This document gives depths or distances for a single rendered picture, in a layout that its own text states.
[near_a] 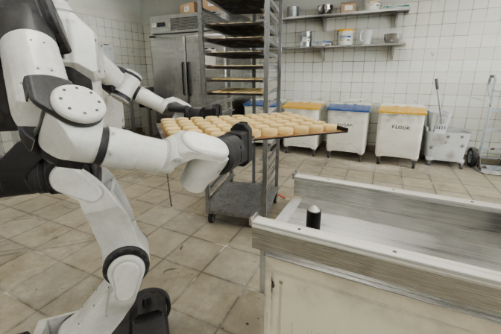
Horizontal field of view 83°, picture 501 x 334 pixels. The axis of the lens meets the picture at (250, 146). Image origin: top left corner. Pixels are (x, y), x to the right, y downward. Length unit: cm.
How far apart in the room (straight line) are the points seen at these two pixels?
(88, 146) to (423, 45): 445
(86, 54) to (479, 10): 450
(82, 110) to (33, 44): 17
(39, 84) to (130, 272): 68
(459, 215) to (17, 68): 93
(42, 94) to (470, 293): 71
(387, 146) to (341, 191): 330
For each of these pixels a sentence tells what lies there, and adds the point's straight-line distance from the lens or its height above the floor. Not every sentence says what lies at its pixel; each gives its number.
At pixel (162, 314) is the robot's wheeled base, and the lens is 146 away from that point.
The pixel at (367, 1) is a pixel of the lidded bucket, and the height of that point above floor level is 209.
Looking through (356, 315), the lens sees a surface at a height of 77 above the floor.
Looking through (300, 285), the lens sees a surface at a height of 80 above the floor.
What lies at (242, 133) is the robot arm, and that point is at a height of 104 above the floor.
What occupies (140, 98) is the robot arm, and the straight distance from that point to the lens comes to 133.
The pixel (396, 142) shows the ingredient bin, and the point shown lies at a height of 32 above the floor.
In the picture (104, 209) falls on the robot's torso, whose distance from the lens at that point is 97.
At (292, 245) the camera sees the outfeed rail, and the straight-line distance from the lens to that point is 58.
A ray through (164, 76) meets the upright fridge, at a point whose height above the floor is 113.
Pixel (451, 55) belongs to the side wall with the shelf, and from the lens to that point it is 471.
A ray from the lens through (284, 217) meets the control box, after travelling 74.
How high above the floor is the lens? 119
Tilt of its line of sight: 15 degrees down
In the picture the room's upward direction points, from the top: straight up
